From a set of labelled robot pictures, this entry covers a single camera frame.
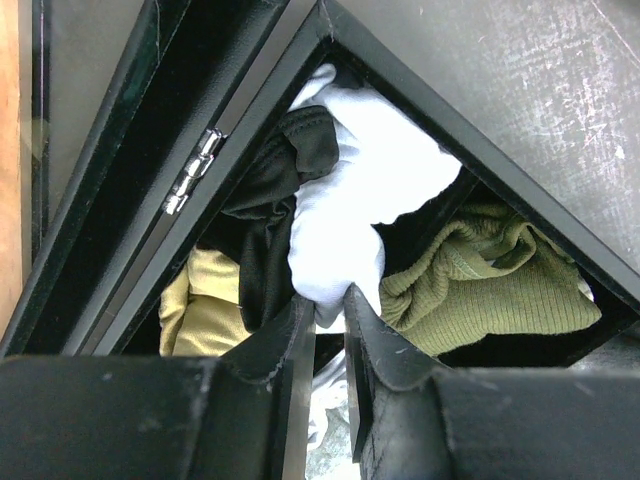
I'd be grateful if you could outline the grey white rolled cloth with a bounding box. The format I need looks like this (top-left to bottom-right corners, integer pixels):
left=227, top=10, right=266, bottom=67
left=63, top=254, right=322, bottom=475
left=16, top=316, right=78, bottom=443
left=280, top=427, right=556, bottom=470
left=305, top=350, right=361, bottom=479

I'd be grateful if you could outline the black compartment box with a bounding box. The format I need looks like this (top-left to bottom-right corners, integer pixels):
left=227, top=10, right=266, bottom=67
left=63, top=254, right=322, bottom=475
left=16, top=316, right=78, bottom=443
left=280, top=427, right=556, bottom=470
left=1, top=1, right=639, bottom=366

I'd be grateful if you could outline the tan rolled cloth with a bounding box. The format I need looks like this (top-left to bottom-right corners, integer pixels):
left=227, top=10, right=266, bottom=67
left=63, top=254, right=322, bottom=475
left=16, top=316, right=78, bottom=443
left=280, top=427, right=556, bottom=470
left=158, top=248, right=250, bottom=357

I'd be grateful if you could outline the olive green rolled cloth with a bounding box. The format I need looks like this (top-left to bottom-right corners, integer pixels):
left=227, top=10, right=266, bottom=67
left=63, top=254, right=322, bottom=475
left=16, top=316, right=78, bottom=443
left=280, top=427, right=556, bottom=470
left=379, top=203, right=602, bottom=357

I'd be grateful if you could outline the white underwear black waistband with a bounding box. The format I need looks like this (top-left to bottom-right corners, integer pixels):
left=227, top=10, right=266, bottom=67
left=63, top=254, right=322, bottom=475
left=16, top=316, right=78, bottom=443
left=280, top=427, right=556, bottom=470
left=223, top=63, right=461, bottom=331

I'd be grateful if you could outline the wooden shelf board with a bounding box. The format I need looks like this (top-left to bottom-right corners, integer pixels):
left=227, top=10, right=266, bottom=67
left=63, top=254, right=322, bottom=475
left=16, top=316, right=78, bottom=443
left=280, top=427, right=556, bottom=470
left=0, top=0, right=25, bottom=306

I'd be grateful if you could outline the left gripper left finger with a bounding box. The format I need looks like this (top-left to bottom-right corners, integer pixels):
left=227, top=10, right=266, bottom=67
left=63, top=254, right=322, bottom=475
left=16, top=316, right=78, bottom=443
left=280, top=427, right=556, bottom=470
left=1, top=297, right=315, bottom=479

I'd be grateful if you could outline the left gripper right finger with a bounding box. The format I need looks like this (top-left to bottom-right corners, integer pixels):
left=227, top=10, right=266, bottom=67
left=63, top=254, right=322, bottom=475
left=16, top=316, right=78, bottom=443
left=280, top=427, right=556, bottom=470
left=344, top=286, right=639, bottom=479

